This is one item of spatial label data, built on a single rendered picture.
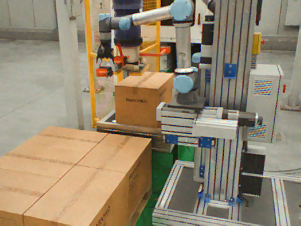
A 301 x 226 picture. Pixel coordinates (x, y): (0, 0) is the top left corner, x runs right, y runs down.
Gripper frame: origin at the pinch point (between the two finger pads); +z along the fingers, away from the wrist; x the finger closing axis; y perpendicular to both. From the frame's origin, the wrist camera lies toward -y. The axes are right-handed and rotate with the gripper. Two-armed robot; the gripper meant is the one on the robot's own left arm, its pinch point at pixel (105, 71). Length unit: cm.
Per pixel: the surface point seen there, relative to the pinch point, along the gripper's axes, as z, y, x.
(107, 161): 70, 8, 5
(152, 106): 46, 67, -18
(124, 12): -33, 50, 0
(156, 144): 78, 59, -23
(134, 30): -20, 52, -6
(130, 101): 43, 69, 2
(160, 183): 124, 71, -26
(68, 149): 70, 21, 40
